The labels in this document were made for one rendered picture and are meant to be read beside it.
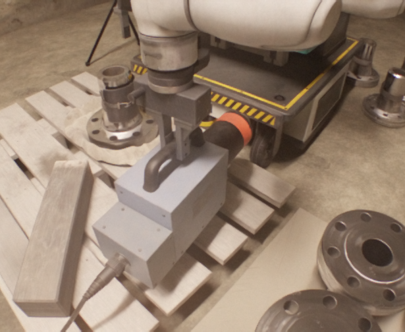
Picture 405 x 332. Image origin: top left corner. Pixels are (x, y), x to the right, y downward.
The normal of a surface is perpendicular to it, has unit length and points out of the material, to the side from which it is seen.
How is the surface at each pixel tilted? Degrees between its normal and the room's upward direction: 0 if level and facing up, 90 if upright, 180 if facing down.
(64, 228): 0
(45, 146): 0
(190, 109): 90
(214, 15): 96
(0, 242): 0
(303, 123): 90
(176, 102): 90
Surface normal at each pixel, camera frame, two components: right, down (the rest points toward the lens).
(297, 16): -0.24, 0.62
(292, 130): -0.62, 0.53
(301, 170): 0.00, -0.74
